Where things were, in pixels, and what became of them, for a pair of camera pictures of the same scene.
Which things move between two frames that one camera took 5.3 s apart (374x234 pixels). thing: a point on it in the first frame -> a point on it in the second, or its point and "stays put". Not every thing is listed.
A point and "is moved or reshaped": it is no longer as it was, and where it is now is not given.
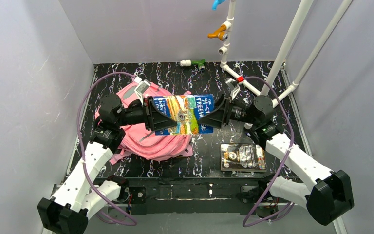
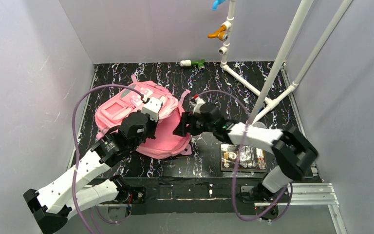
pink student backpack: [140, 143] is moved or reshaped
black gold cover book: [243, 157] stays put
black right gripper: [226, 111] -> [182, 124]
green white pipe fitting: [188, 63] stays put
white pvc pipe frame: [273, 73] stays put
